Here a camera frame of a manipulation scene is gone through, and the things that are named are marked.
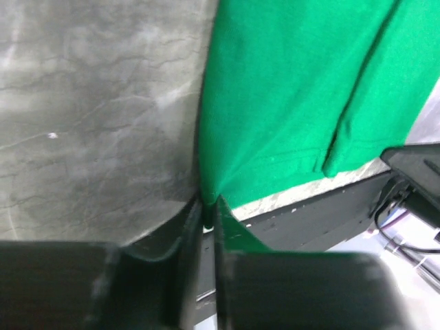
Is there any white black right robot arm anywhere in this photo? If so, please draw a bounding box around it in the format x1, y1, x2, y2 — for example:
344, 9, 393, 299
369, 143, 439, 254

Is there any black base beam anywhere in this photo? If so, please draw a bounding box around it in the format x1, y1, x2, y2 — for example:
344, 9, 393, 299
195, 170, 393, 314

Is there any green t-shirt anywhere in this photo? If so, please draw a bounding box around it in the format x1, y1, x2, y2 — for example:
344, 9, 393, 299
197, 0, 440, 210

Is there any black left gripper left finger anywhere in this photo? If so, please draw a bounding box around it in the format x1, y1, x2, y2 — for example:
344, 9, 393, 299
1, 199, 202, 329

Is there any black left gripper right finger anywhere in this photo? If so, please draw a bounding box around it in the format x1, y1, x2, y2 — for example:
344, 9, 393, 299
213, 198, 409, 329

